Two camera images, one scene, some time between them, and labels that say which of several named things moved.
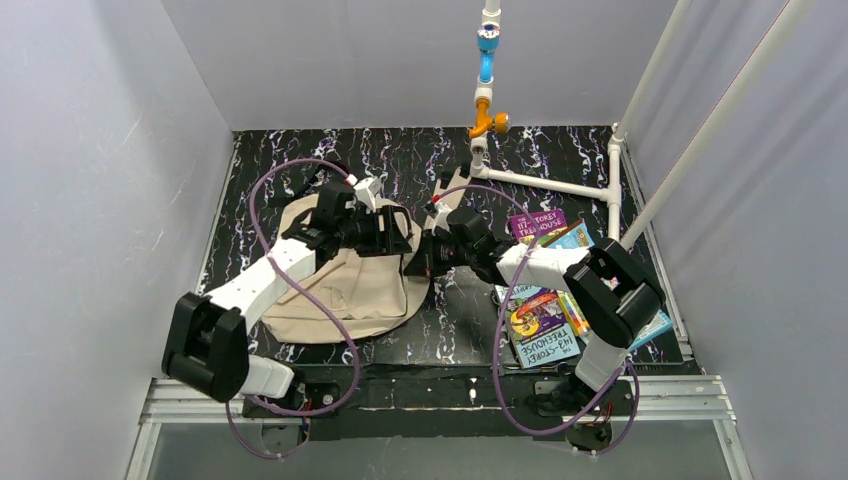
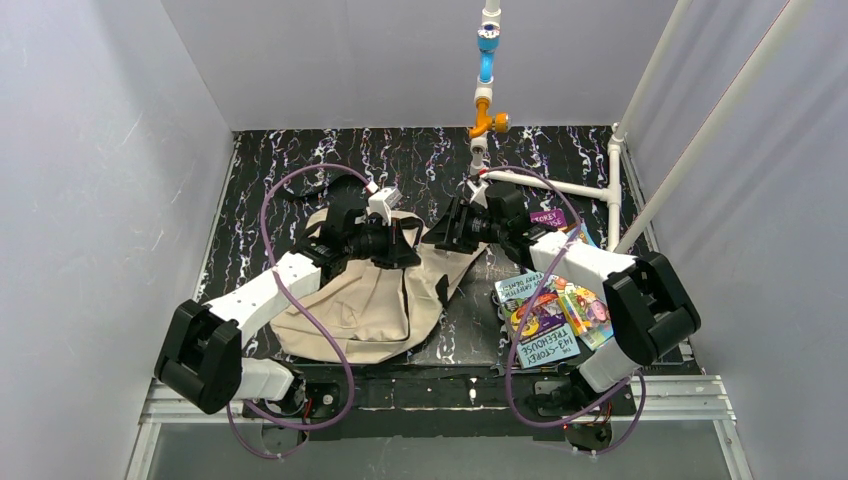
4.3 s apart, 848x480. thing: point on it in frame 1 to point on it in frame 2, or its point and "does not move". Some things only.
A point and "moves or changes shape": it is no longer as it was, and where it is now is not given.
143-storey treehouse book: x=537 y=325 does not move
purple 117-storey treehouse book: x=546 y=223 does not move
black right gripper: x=419 y=258 to x=452 y=225
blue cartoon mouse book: x=578 y=238 does not move
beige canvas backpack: x=360 y=295 moves or changes shape
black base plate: x=428 y=402 does not move
